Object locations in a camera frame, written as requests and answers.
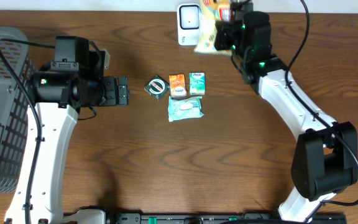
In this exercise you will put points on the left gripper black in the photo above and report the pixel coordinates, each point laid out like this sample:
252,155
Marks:
111,84

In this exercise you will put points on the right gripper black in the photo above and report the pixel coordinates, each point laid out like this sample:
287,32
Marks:
221,30

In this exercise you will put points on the red white tape roll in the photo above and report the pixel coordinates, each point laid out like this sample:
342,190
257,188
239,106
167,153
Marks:
157,87

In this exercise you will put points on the small teal tissue pack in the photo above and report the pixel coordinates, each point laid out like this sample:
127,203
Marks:
197,83

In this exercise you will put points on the small orange tissue pack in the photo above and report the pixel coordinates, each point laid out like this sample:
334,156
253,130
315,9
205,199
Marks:
177,86

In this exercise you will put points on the green Zappy wipes pack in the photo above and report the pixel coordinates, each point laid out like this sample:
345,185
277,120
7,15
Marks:
184,109

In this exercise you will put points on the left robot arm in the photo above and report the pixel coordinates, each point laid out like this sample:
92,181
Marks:
74,79

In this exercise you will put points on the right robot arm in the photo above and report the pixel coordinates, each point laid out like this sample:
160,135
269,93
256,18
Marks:
325,161

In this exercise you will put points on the white barcode scanner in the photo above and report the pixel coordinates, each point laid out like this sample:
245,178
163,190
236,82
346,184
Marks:
188,24

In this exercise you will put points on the grey plastic mesh basket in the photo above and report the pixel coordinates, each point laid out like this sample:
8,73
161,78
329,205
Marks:
13,106

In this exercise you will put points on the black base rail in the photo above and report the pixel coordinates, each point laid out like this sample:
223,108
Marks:
197,218

